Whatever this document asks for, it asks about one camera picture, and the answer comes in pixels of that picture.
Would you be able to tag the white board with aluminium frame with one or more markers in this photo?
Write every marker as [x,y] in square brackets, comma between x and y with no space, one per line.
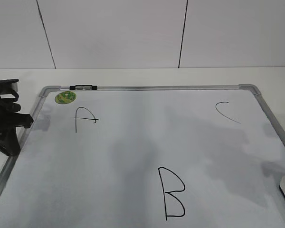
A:
[148,157]

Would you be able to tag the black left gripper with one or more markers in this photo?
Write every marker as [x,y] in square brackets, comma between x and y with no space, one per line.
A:
[10,119]

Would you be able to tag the green round magnet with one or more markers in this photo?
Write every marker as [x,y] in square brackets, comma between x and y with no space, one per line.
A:
[65,97]

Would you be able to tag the black silver marker pen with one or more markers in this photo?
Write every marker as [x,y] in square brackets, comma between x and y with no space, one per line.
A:
[79,88]

